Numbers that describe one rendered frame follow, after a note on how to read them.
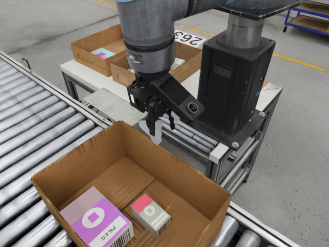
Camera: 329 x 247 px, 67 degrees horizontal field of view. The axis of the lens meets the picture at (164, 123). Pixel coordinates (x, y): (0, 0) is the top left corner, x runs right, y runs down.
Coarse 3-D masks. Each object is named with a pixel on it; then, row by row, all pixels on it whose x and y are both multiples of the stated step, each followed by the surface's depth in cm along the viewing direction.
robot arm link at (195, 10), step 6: (192, 0) 38; (198, 0) 39; (204, 0) 40; (210, 0) 40; (216, 0) 41; (222, 0) 42; (228, 0) 43; (192, 6) 39; (198, 6) 40; (204, 6) 41; (210, 6) 42; (216, 6) 43; (222, 6) 45; (192, 12) 41; (198, 12) 42
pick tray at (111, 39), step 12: (96, 36) 143; (108, 36) 149; (120, 36) 157; (72, 48) 132; (84, 48) 139; (96, 48) 146; (108, 48) 147; (120, 48) 147; (84, 60) 131; (96, 60) 123; (108, 60) 120; (108, 72) 124
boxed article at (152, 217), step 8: (144, 200) 69; (152, 200) 69; (136, 208) 67; (144, 208) 67; (152, 208) 67; (160, 208) 67; (136, 216) 68; (144, 216) 65; (152, 216) 65; (160, 216) 65; (168, 216) 65; (144, 224) 66; (152, 224) 64; (160, 224) 64; (168, 224) 67; (152, 232) 65; (160, 232) 65
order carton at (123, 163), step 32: (128, 128) 75; (64, 160) 66; (96, 160) 76; (128, 160) 84; (160, 160) 72; (64, 192) 71; (128, 192) 75; (160, 192) 76; (192, 192) 68; (224, 192) 58; (64, 224) 56; (192, 224) 68
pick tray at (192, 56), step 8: (176, 48) 136; (184, 48) 132; (192, 48) 129; (120, 56) 120; (176, 56) 139; (184, 56) 135; (192, 56) 132; (200, 56) 125; (112, 64) 116; (120, 64) 122; (184, 64) 116; (192, 64) 122; (200, 64) 129; (112, 72) 119; (120, 72) 115; (128, 72) 111; (168, 72) 127; (176, 72) 113; (184, 72) 119; (192, 72) 126; (120, 80) 119; (128, 80) 114; (184, 80) 123
